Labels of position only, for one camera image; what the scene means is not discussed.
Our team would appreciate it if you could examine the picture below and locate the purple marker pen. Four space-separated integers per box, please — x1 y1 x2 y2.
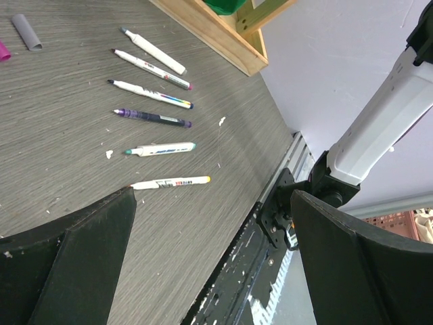
113 108 192 129

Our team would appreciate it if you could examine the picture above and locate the pink plastic crate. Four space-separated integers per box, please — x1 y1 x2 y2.
364 208 432 244

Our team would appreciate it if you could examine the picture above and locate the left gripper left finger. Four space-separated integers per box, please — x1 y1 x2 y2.
1 187 137 324

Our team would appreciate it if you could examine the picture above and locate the grey pen cap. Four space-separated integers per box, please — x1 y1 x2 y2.
12 14 43 51

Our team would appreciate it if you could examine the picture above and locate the green tank top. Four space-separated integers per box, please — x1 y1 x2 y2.
204 0 246 16

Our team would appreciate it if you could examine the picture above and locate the yellow marker pen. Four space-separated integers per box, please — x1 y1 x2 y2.
130 176 211 190

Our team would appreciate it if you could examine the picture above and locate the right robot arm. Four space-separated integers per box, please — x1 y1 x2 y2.
305 3 432 207

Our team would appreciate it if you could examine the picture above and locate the magenta pen cap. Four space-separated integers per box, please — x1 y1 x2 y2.
0 42 11 62

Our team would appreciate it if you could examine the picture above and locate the teal marker pen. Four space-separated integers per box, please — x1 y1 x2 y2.
124 142 196 157

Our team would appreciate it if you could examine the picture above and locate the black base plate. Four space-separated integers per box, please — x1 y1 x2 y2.
181 168 298 324

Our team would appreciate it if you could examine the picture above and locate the cable duct rail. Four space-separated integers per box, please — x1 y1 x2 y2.
261 251 294 324

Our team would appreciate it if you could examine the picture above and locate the grey marker pen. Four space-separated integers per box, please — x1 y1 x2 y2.
120 27 187 75

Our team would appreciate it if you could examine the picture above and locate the wooden clothes rack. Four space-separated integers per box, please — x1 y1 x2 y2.
152 0 295 77

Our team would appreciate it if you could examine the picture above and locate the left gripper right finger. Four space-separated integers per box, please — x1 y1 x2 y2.
291 190 432 324

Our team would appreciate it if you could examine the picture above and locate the magenta marker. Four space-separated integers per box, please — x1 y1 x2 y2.
111 49 193 90

